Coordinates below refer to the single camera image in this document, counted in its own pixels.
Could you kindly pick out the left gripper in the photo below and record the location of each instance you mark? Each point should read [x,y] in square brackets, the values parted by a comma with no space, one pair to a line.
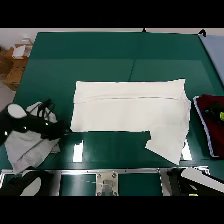
[55,130]

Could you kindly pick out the white T-shirt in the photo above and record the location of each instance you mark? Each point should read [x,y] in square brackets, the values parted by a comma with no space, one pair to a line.
[130,110]

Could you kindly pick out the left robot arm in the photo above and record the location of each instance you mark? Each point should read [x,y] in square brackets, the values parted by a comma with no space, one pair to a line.
[20,121]

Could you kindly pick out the cardboard box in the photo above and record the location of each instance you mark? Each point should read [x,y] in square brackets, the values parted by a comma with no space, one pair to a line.
[13,63]

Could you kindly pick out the red garment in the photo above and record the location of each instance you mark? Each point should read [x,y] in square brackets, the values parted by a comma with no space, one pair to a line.
[213,136]

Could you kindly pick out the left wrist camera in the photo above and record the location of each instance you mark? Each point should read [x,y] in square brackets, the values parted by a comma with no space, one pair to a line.
[46,107]

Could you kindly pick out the silver frame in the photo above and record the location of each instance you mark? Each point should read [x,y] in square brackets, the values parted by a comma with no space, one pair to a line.
[106,173]

